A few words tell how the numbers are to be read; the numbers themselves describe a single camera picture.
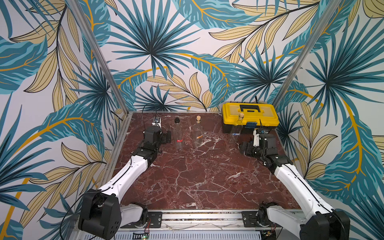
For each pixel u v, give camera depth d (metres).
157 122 0.70
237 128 0.95
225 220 0.75
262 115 0.97
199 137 0.91
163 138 0.74
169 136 0.76
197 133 0.94
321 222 0.40
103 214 0.39
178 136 1.09
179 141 0.90
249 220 0.73
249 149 0.73
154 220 0.74
